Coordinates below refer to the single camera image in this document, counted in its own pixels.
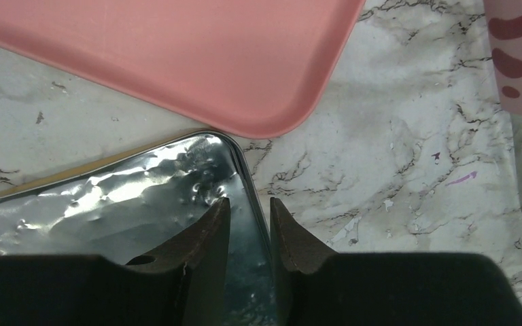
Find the pink plastic tray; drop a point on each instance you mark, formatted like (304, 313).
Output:
(256, 69)

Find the pink tongs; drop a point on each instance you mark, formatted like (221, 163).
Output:
(504, 25)

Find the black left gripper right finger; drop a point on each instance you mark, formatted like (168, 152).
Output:
(315, 285)

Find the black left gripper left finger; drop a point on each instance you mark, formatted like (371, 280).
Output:
(179, 282)

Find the silver tin lid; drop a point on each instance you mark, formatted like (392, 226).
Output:
(131, 203)

